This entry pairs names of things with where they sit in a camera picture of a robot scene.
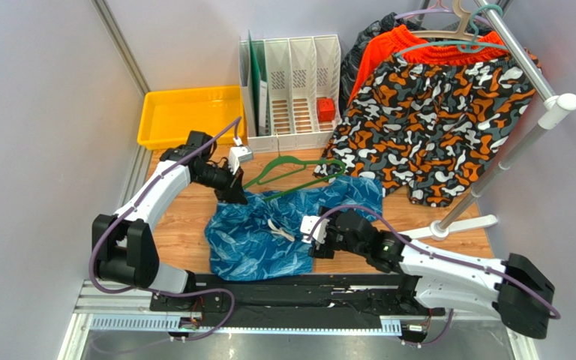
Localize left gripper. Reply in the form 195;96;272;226
193;160;248;206

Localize green hanger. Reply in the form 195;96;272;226
244;132;346;201

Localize blue leaf-print shorts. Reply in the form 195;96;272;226
204;175;385;281

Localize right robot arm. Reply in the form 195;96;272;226
300;206;560;340

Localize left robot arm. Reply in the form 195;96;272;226
88;131;254;296

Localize camouflage shorts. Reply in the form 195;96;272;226
313;56;536;207

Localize orange shorts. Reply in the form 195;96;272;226
348;25;507;105

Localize teal hanger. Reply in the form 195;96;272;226
395;0;507;58

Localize beige hanger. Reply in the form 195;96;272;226
409;0;479;42

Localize purple hanger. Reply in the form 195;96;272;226
395;1;476;30

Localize yellow plastic bin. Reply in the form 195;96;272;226
136;85;245;151

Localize green folder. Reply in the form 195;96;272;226
247;32;270;137

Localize red cube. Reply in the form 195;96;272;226
316;97;336;123

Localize white file organizer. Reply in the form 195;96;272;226
238;34;341;146

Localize black garment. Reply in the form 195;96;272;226
338;12;423;115

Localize silver clothes rack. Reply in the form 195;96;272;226
404;1;576;241

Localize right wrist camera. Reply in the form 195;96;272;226
300;216;329;245

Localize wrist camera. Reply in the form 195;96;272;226
227;137;254;175
300;216;329;245

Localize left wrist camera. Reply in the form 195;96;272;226
227;137;254;175

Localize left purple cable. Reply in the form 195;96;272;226
88;115;244;343

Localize purple cable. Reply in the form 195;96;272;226
307;204;562;349
88;115;244;343

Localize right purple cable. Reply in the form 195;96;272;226
307;204;562;349

